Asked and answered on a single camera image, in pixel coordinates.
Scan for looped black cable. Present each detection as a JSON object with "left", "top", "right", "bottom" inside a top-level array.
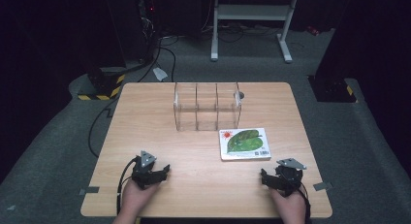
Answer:
[{"left": 159, "top": 47, "right": 177, "bottom": 83}]

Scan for pale grey floor tape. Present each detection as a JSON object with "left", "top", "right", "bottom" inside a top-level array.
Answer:
[{"left": 152, "top": 67, "right": 169, "bottom": 82}]

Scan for black yellow striped base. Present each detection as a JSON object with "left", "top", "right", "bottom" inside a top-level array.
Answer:
[
  {"left": 77, "top": 67, "right": 126, "bottom": 102},
  {"left": 307, "top": 76, "right": 359, "bottom": 104}
]

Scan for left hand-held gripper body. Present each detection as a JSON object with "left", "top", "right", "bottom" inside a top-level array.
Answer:
[{"left": 130, "top": 149, "right": 162, "bottom": 190}]

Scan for small red object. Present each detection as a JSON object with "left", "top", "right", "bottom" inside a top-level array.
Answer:
[{"left": 305, "top": 24, "right": 321, "bottom": 37}]

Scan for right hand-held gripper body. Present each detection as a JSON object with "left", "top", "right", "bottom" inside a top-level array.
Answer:
[{"left": 272, "top": 157, "right": 307, "bottom": 198}]

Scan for tangled black cables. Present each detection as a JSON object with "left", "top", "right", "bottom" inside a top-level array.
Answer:
[{"left": 202, "top": 21, "right": 282, "bottom": 44}]

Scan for person's right hand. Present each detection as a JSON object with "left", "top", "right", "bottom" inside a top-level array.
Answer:
[{"left": 269, "top": 187, "right": 308, "bottom": 220}]

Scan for grey tape piece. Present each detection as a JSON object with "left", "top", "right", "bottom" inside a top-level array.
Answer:
[
  {"left": 312, "top": 181, "right": 333, "bottom": 192},
  {"left": 79, "top": 186, "right": 101, "bottom": 196}
]

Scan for hand-held gripper cable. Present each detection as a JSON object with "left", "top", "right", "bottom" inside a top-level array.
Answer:
[
  {"left": 299, "top": 182, "right": 312, "bottom": 220},
  {"left": 115, "top": 157, "right": 139, "bottom": 216}
]

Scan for clear acrylic divided rack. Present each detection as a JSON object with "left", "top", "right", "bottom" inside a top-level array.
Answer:
[{"left": 173, "top": 81, "right": 243, "bottom": 132}]

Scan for left hand-held gripper cable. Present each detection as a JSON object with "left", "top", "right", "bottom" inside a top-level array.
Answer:
[{"left": 115, "top": 157, "right": 139, "bottom": 216}]

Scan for thin black floor cable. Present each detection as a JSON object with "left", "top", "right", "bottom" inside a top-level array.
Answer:
[{"left": 87, "top": 96, "right": 119, "bottom": 159}]

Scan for right hand-held gripper cable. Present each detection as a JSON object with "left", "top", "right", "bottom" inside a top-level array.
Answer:
[{"left": 299, "top": 182, "right": 312, "bottom": 220}]

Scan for white metal stand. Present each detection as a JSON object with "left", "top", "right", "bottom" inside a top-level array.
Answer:
[{"left": 210, "top": 0, "right": 300, "bottom": 64}]

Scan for green leaf picture book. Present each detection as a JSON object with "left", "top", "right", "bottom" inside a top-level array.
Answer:
[{"left": 218, "top": 127, "right": 272, "bottom": 162}]

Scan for person's left hand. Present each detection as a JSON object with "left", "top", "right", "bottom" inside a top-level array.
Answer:
[{"left": 117, "top": 180, "right": 161, "bottom": 219}]

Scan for dark equipment rack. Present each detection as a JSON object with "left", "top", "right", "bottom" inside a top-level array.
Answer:
[{"left": 137, "top": 0, "right": 163, "bottom": 63}]

